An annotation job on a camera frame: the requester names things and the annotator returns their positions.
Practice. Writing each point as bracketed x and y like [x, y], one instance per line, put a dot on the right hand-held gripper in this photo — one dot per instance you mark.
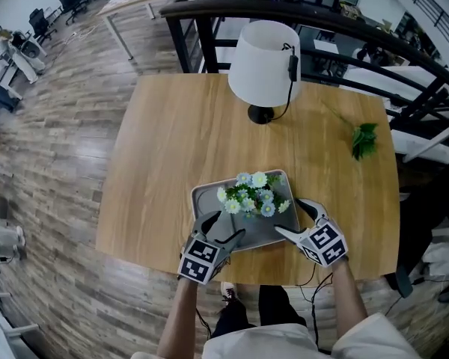
[323, 241]

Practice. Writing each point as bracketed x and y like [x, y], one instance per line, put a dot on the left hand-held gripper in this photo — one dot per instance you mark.
[198, 256]

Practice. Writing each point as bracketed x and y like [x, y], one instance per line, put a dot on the grey tray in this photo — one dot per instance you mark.
[262, 230]

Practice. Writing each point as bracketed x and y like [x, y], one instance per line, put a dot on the white and blue flower bouquet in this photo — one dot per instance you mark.
[254, 196]

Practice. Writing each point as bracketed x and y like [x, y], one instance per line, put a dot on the person's right forearm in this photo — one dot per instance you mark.
[348, 301]

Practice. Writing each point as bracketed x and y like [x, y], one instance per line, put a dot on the person's left forearm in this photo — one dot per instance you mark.
[177, 316]

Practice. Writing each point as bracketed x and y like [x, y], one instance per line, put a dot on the person's white shoe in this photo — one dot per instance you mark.
[227, 288]

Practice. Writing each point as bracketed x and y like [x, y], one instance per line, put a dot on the person's black trousers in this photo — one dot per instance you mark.
[277, 305]

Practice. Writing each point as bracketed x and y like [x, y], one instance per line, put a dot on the green artificial leaf sprig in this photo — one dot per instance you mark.
[364, 140]

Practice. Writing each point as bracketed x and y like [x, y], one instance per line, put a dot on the person's white shirt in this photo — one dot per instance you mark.
[262, 340]

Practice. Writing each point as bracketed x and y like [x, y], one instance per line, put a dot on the white plastic bag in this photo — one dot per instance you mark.
[445, 260]

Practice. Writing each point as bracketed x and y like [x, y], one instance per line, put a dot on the white shade table lamp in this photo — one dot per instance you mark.
[262, 62]

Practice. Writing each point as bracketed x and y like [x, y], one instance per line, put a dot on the small white table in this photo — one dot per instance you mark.
[325, 46]

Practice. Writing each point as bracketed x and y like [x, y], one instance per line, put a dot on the black curved railing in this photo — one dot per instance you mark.
[179, 9]

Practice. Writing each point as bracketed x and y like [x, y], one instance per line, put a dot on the black balcony railing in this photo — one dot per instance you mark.
[434, 11]

